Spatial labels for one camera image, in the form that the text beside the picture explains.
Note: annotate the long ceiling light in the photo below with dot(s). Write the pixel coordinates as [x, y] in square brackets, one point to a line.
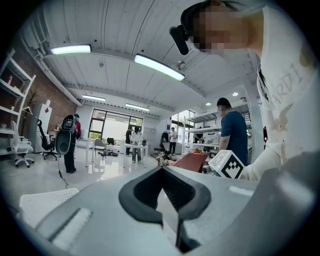
[71, 49]
[93, 97]
[137, 107]
[160, 66]

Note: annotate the white tall cabinet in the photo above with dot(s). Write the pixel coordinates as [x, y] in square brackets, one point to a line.
[40, 125]

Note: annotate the person's right forearm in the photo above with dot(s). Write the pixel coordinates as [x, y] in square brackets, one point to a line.
[260, 165]

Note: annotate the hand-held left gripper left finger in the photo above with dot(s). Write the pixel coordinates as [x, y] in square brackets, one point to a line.
[127, 200]

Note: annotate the white table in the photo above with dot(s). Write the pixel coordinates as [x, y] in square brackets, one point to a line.
[86, 143]
[136, 147]

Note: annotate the round ceiling light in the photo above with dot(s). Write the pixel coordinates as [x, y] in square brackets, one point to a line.
[235, 94]
[208, 103]

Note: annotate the white metal storage rack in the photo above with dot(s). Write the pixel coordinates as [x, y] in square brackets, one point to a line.
[202, 125]

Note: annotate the brown dried plant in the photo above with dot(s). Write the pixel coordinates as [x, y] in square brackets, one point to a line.
[163, 157]

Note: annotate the white perforated plastic chair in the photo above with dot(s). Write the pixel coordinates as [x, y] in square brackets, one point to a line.
[40, 202]

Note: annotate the white open shelf unit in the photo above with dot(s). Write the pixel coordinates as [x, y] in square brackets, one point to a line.
[17, 75]

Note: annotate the person's white shirt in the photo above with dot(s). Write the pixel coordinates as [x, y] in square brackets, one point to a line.
[282, 105]

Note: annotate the black handheld machine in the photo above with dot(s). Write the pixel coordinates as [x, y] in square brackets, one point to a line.
[63, 140]

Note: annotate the red fabric box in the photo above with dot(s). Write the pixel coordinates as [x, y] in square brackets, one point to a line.
[190, 161]

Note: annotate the black framed window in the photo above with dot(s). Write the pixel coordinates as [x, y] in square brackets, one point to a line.
[115, 125]

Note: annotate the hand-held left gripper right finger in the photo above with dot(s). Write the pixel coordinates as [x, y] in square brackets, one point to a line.
[200, 200]

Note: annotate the black head-mounted camera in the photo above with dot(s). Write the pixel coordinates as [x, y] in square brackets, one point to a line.
[181, 41]

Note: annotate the grey lockers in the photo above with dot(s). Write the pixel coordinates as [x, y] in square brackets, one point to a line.
[150, 136]

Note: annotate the white office chair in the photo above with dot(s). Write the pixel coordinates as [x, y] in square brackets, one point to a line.
[21, 147]

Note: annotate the person's head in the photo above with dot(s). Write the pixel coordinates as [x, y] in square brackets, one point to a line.
[225, 27]

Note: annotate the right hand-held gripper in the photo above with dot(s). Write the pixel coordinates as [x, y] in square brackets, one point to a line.
[228, 163]

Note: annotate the grey chair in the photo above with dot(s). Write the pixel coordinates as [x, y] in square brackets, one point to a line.
[100, 146]

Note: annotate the black office chair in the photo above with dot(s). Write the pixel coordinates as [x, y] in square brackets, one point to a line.
[46, 142]

